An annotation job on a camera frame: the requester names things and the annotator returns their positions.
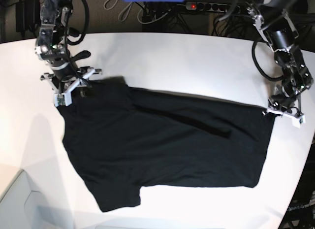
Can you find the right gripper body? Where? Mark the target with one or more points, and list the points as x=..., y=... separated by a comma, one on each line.
x=62, y=72

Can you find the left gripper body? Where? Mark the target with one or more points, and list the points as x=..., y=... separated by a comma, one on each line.
x=282, y=102

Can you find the black t-shirt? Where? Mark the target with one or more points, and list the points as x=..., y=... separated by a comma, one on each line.
x=120, y=139

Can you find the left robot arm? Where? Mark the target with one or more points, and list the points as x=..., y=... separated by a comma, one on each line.
x=276, y=29

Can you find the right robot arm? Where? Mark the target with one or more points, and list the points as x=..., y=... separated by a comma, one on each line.
x=54, y=38

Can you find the black box on floor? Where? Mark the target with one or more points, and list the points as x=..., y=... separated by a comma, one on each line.
x=26, y=15

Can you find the black power strip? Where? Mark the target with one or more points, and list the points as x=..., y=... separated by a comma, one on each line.
x=207, y=7

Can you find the grey plastic bin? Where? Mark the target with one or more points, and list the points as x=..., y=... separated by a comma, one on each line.
x=22, y=207

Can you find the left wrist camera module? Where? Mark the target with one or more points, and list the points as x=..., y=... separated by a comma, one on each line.
x=297, y=121

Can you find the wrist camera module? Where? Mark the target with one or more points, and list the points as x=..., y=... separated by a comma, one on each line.
x=297, y=121
x=64, y=99

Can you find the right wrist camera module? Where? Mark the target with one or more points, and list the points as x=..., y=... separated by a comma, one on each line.
x=64, y=99

